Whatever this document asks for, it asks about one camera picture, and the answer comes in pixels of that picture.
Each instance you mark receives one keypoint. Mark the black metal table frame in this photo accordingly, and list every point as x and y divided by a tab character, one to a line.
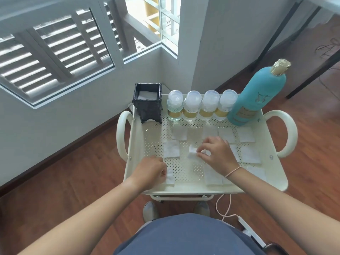
316	74

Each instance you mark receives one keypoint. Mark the black square holder box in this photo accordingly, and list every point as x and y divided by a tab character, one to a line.
147	110

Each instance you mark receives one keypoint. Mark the spread of white cotton squares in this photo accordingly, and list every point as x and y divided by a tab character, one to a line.
171	149

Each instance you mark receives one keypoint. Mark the person's left fingers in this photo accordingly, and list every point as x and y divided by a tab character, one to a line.
163	171

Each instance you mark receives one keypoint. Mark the white power strip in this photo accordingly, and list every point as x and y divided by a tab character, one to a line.
251	231

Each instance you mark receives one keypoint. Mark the stack of white pads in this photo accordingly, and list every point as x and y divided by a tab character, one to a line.
147	95

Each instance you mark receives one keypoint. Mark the small clear gold-label bottle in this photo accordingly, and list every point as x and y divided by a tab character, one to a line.
174	107
225	106
191	108
208	107

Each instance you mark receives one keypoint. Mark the person's right hand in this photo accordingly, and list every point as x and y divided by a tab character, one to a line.
219	156

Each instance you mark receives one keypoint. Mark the grey left shoe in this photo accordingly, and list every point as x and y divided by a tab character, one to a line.
150	211

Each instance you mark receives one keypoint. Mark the white louvred window shutter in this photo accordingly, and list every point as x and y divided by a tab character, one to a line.
53	55

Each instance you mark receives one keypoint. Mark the pink elastic wristband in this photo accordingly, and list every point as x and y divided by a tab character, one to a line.
233	172

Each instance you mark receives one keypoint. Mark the white table top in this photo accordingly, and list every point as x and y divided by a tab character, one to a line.
324	3

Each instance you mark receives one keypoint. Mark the large teal gold-cap bottle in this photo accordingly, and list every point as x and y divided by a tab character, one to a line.
259	95

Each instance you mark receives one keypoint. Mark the cream perforated metal cart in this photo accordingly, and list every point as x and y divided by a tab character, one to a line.
273	167

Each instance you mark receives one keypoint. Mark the grey right shoe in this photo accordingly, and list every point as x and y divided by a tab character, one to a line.
201	209

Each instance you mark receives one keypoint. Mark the person's right thumb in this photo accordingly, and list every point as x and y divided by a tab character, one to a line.
203	155

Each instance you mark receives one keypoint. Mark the grey-blue garment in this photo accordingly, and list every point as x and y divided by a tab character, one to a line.
186	236

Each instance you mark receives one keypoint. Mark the white-framed glass window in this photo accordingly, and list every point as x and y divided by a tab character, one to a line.
164	23

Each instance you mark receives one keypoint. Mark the white cotton pad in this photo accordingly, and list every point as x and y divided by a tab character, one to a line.
191	152
170	177

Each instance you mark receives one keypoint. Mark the person's right forearm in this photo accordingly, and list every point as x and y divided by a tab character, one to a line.
279	209

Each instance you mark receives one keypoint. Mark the grey shoe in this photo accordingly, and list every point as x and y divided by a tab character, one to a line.
150	211
201	209

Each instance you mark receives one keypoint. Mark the person's left hand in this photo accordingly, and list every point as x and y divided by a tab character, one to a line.
147	171

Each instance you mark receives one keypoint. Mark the person's left forearm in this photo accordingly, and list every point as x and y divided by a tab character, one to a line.
85	220

